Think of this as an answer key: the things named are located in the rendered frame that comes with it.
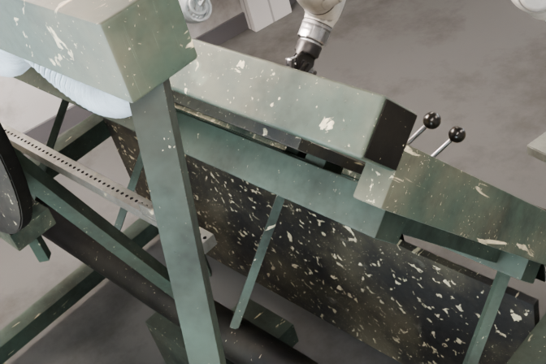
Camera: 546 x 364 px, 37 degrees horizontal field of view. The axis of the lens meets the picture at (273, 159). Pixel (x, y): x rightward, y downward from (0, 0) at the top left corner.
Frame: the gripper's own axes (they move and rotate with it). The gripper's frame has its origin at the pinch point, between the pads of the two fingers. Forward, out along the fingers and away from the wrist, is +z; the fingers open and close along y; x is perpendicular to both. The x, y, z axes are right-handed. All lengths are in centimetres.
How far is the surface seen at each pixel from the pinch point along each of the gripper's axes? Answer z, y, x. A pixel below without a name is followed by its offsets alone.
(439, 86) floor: -49, -202, -79
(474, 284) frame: 27, -32, 61
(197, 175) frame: 33, -38, -62
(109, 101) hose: 13, 114, 71
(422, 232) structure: 17, 34, 76
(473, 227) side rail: 12, 40, 89
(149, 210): 43, 15, -21
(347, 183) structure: 12, 61, 74
